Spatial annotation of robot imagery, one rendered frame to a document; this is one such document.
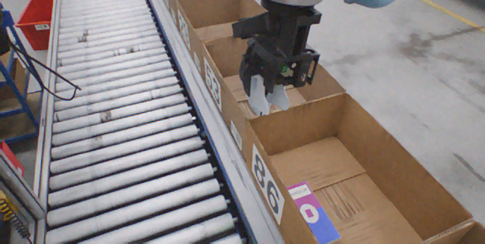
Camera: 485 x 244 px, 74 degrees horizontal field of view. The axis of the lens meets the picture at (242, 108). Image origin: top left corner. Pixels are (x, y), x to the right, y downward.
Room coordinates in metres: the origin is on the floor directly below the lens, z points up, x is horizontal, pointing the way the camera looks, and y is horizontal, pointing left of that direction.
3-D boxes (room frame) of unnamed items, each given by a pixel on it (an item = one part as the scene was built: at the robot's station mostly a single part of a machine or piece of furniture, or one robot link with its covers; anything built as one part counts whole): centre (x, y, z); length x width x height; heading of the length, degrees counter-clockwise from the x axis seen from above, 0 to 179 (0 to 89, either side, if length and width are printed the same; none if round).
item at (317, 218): (0.40, -0.15, 0.89); 0.16 x 0.07 x 0.02; 21
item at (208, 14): (1.16, 0.08, 0.96); 0.39 x 0.29 x 0.17; 21
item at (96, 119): (0.92, 0.47, 0.72); 0.52 x 0.05 x 0.05; 112
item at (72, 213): (0.56, 0.33, 0.72); 0.52 x 0.05 x 0.05; 112
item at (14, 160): (0.53, 0.64, 0.85); 0.16 x 0.01 x 0.13; 22
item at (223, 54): (0.79, -0.07, 0.97); 0.39 x 0.29 x 0.17; 22
